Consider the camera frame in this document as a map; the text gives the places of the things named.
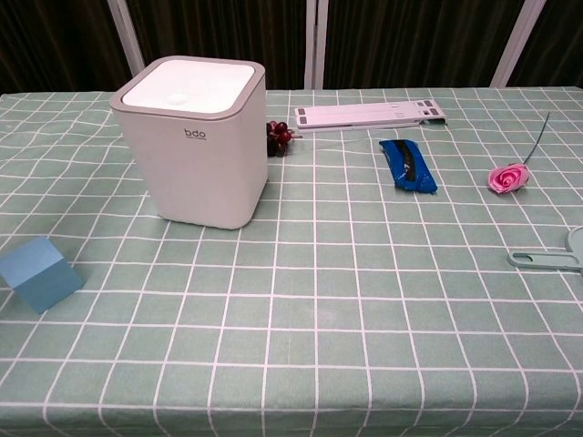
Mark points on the dark screen panel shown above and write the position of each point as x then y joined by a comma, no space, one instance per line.
54,45

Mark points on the blue plastic packet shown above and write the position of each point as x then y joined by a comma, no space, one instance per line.
401,168

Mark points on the white flat strip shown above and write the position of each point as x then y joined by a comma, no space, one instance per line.
346,116

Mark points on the dark brown small object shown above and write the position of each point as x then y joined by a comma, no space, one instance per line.
280,134

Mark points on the white screen frame post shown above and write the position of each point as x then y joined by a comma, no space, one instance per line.
316,41
127,36
514,45

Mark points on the pink artificial rose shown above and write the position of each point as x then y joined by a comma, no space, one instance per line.
508,178

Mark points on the light blue small object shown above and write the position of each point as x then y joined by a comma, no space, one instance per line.
41,282

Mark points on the white trash bin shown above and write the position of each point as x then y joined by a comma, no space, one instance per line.
200,182

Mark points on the green checked tablecloth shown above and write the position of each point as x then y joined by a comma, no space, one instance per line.
319,318

